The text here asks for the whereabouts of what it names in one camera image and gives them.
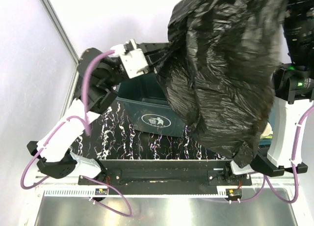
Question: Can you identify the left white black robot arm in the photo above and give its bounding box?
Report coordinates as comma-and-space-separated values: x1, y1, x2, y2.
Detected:
27, 39, 169, 185

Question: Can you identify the aluminium frame rail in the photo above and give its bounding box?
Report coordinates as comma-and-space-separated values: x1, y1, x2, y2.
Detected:
34, 171, 295, 187

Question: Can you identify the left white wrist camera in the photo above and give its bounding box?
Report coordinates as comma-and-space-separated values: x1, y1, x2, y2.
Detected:
110, 39, 150, 79

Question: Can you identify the black trash bag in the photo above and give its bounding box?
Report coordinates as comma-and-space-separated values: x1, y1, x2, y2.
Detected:
157, 0, 288, 168

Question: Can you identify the light green mug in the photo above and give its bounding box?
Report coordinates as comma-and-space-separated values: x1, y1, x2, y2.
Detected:
260, 122, 273, 139

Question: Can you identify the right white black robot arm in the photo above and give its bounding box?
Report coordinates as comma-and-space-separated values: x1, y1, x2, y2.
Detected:
223, 0, 314, 185

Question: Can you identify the dark green trash bin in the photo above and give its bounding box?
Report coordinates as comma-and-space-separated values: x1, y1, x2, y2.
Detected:
116, 74, 185, 137

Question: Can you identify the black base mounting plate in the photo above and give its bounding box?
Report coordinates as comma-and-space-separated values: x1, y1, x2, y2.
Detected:
93, 160, 252, 187

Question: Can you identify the black marble pattern mat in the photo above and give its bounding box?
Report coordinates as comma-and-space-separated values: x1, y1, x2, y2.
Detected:
71, 101, 225, 160

